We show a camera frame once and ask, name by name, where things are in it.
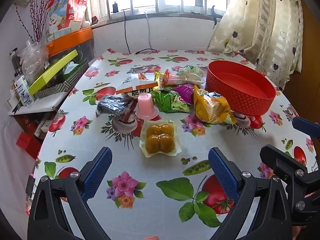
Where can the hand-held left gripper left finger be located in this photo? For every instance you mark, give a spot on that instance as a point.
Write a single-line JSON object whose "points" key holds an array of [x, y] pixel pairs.
{"points": [[98, 173]]}

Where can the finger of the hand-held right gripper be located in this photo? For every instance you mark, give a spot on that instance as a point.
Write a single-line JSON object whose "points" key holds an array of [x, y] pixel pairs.
{"points": [[280, 158], [306, 127]]}

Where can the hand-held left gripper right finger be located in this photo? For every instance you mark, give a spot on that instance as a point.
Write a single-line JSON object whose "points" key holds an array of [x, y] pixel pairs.
{"points": [[222, 173]]}

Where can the yellow snack bag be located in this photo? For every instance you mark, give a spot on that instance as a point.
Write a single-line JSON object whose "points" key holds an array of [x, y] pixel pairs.
{"points": [[212, 107]]}

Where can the dark snack packet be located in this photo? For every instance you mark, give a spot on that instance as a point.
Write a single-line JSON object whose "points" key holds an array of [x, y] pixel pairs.
{"points": [[112, 105]]}

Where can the clear packet of yellow cakes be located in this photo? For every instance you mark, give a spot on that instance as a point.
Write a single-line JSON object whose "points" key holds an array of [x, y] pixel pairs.
{"points": [[160, 137]]}

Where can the red plastic basket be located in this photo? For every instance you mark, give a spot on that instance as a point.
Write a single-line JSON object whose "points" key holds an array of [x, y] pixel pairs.
{"points": [[240, 97]]}

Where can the pink jelly cup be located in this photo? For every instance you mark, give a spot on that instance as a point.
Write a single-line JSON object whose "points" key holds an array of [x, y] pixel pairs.
{"points": [[172, 78], [145, 105]]}

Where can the green pea snack bag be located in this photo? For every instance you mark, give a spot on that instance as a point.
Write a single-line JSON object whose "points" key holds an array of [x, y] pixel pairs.
{"points": [[167, 102]]}

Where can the purple snack packet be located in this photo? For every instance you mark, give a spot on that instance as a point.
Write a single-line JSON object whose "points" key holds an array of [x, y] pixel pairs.
{"points": [[183, 92]]}

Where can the orange and white snack bag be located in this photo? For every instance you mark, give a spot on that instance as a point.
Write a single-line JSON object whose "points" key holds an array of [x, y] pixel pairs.
{"points": [[137, 83]]}

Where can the light green snack bag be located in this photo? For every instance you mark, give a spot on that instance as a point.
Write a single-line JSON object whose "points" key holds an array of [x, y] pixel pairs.
{"points": [[192, 75]]}

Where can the wooden cabinet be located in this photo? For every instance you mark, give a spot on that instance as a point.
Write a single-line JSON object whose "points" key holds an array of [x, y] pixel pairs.
{"points": [[307, 80]]}

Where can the fruit and flower print tablecloth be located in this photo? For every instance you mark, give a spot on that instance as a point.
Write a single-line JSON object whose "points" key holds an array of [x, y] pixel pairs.
{"points": [[150, 205]]}

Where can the red box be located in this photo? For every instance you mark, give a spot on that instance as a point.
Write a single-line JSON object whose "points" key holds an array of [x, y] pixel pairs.
{"points": [[28, 145]]}

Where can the white shelf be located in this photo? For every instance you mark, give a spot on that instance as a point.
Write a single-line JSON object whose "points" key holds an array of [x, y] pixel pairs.
{"points": [[42, 105]]}

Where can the striped gift box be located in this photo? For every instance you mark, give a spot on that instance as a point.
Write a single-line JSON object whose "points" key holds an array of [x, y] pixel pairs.
{"points": [[62, 86]]}

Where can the cream heart print curtain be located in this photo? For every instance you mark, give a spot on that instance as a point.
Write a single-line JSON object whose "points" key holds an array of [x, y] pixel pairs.
{"points": [[262, 30]]}

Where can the white tissue paper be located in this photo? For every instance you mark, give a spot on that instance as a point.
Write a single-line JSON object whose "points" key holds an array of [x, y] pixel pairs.
{"points": [[71, 67]]}

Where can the white labelled bottle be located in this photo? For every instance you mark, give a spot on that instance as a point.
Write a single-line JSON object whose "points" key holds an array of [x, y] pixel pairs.
{"points": [[23, 92]]}

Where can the yellow-green box lid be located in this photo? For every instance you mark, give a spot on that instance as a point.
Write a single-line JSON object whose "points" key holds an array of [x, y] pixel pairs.
{"points": [[52, 72]]}

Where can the clear plastic bag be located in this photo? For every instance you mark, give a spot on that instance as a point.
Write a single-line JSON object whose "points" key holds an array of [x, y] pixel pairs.
{"points": [[32, 60]]}

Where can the orange box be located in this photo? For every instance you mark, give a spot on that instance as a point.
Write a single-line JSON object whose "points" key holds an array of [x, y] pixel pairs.
{"points": [[70, 40]]}

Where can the dark jar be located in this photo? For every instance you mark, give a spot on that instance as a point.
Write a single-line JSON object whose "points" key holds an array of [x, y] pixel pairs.
{"points": [[15, 60]]}

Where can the cartoon print gift bag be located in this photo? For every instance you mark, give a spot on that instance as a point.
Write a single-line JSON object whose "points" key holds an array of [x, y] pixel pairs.
{"points": [[58, 17]]}

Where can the black charger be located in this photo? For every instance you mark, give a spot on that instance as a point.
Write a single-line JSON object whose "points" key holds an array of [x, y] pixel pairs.
{"points": [[115, 7]]}

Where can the red gift bag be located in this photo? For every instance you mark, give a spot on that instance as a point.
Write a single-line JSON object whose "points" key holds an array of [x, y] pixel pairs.
{"points": [[80, 2]]}

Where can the pink flower branches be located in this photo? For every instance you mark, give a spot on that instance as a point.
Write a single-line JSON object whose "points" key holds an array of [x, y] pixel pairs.
{"points": [[37, 10]]}

